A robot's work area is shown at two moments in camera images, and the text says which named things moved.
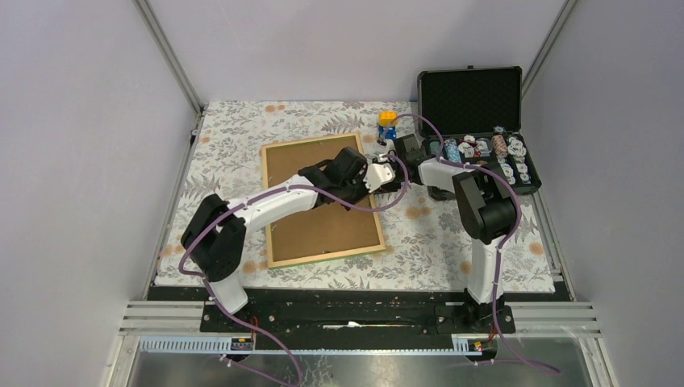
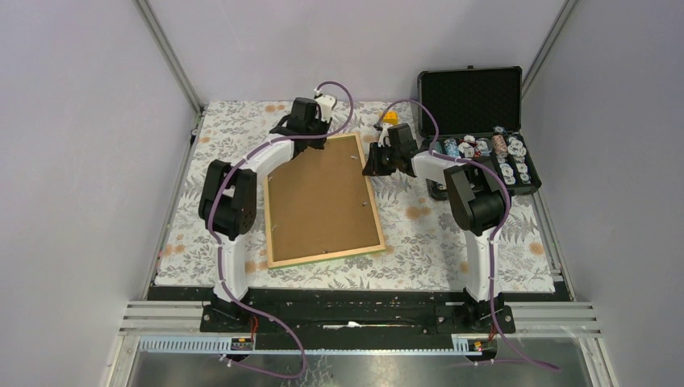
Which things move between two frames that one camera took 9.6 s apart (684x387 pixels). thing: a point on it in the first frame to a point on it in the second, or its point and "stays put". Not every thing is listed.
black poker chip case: x=473 y=116 stays put
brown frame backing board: x=325 y=228 stays put
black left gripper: x=364 y=189 to x=323 y=125
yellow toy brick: x=386 y=117 stays put
